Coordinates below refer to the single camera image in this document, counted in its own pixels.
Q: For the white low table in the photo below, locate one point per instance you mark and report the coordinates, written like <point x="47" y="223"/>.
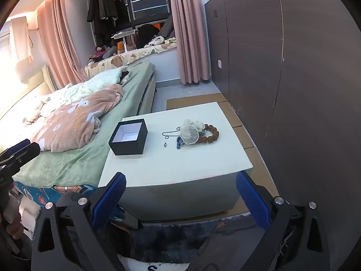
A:
<point x="174" y="163"/>

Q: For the beige bed base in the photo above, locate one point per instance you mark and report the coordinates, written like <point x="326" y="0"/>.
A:
<point x="148" y="96"/>

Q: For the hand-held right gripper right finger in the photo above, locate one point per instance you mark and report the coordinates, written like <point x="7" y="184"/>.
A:
<point x="253" y="200"/>

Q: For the black square box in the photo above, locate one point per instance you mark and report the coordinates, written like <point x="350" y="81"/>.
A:
<point x="128" y="149"/>

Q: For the beige padded headboard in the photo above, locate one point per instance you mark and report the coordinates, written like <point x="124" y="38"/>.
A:
<point x="36" y="82"/>

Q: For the pink floral blanket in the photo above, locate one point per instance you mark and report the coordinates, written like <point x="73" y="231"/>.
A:
<point x="76" y="118"/>

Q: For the dark blue shaggy rug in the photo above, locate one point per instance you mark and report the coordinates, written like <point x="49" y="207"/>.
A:
<point x="180" y="240"/>

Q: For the dark brown wardrobe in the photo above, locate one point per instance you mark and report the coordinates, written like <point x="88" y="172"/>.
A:
<point x="296" y="76"/>

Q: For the pile of plush toys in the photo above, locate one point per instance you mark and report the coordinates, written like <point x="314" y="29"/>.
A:
<point x="100" y="53"/>

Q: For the floral window seat cushion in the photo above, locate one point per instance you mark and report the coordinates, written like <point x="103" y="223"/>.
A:
<point x="135" y="56"/>

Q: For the white drying rack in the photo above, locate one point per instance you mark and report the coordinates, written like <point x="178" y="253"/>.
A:
<point x="125" y="35"/>

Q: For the blue patterned mattress cover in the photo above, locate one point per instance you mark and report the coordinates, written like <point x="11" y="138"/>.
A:
<point x="56" y="193"/>

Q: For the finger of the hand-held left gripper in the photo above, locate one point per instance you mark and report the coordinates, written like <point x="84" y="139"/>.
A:
<point x="28" y="151"/>
<point x="18" y="146"/>

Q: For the person's left hand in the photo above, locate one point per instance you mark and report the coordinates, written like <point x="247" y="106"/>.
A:
<point x="11" y="220"/>

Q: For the white organza scrunchie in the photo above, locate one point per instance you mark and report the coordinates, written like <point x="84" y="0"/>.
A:
<point x="190" y="132"/>

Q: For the flat cardboard sheets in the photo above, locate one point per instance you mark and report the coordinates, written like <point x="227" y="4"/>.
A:
<point x="234" y="118"/>

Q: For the pale green floral quilt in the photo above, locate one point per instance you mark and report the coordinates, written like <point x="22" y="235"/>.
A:
<point x="93" y="86"/>

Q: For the hanging white garment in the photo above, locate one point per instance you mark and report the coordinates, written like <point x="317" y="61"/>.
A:
<point x="21" y="39"/>

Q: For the hanging dark clothes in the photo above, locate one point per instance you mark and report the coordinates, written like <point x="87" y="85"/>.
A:
<point x="101" y="11"/>

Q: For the pink curtain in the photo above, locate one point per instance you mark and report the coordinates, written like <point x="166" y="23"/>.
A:
<point x="189" y="28"/>
<point x="57" y="34"/>

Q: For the black bag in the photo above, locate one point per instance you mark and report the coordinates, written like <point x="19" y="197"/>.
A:
<point x="146" y="35"/>

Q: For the green bedsheet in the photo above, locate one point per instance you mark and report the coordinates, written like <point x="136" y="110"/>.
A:
<point x="84" y="161"/>

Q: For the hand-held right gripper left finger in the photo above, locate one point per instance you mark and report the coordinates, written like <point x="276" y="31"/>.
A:
<point x="108" y="200"/>

